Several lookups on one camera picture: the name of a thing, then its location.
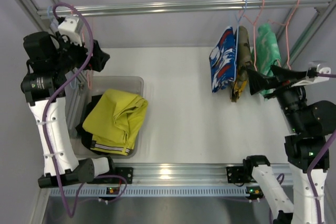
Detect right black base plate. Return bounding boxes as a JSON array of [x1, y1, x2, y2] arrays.
[[226, 166, 255, 185]]

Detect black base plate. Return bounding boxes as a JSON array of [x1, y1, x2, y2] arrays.
[[226, 166, 255, 185], [92, 167, 133, 184]]

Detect blue hanger under patterned shorts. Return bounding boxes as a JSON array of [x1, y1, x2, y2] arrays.
[[234, 0, 248, 79]]

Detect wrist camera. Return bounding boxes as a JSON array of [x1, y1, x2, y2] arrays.
[[291, 61, 335, 87], [58, 15, 84, 46]]

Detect pink hanger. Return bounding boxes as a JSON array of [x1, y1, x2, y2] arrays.
[[70, 4, 95, 90], [243, 0, 265, 71], [267, 0, 300, 70]]

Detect light blue wire hanger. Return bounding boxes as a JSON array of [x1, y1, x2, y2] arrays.
[[47, 5, 77, 90]]

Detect front aluminium rail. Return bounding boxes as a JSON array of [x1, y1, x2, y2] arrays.
[[39, 163, 300, 186]]

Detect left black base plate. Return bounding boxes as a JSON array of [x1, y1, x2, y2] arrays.
[[92, 167, 133, 184]]

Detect camouflage shorts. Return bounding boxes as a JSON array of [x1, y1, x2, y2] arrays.
[[230, 26, 253, 102]]

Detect clear plastic bin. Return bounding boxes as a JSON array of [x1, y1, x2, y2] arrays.
[[66, 76, 144, 159]]

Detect pink hanger under camouflage shorts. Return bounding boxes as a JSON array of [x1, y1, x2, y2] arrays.
[[243, 0, 265, 71]]

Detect blue patterned shorts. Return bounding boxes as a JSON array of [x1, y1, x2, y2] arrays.
[[209, 26, 237, 93]]

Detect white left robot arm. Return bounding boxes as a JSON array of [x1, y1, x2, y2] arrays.
[[20, 31, 114, 188]]

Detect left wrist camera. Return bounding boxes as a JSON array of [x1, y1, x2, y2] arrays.
[[58, 15, 84, 46]]

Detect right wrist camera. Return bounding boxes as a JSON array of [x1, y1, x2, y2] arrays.
[[291, 61, 335, 87]]

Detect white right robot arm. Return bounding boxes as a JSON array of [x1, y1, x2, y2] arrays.
[[243, 65, 335, 223]]

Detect aluminium hanging rail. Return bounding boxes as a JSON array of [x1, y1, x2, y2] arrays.
[[36, 0, 332, 20]]

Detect yellow-green trousers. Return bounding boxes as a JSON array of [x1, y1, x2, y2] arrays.
[[82, 89, 148, 156]]

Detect green tie-dye trousers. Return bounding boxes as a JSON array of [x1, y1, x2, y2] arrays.
[[251, 23, 282, 96]]

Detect pink hanger under green trousers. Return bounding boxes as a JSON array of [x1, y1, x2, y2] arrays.
[[267, 0, 300, 70]]

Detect slotted cable duct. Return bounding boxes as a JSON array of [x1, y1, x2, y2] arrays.
[[49, 186, 263, 197]]

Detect black trousers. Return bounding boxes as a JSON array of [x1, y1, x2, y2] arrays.
[[75, 93, 106, 154]]

